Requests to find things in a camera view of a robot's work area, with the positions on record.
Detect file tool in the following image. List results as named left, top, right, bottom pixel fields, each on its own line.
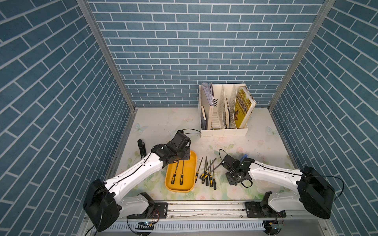
left=195, top=157, right=203, bottom=183
left=209, top=162, right=214, bottom=187
left=202, top=170, right=209, bottom=186
left=200, top=161, right=209, bottom=180
left=180, top=160, right=185, bottom=185
left=212, top=160, right=217, bottom=190

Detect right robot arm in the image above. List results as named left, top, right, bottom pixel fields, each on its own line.
left=220, top=155, right=335, bottom=219

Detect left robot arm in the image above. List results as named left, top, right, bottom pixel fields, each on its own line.
left=83, top=130, right=191, bottom=232

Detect yellow plastic storage box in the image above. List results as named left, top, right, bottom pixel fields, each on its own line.
left=165, top=150, right=197, bottom=193

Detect white file organizer rack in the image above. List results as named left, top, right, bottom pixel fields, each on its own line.
left=198, top=84, right=248, bottom=138

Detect black stapler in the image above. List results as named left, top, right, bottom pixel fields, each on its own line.
left=137, top=139, right=147, bottom=159

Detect black book in rack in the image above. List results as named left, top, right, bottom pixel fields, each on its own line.
left=201, top=106, right=207, bottom=130

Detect purple patterned papers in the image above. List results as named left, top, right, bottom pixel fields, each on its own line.
left=201, top=83, right=214, bottom=106

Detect yellow book in rack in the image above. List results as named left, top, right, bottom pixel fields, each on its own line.
left=234, top=87, right=257, bottom=128

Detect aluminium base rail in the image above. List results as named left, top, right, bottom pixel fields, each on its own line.
left=106, top=200, right=323, bottom=236

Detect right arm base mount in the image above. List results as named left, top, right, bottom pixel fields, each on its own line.
left=245, top=191, right=305, bottom=218

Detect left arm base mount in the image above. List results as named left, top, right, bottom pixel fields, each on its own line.
left=118, top=192, right=168, bottom=219

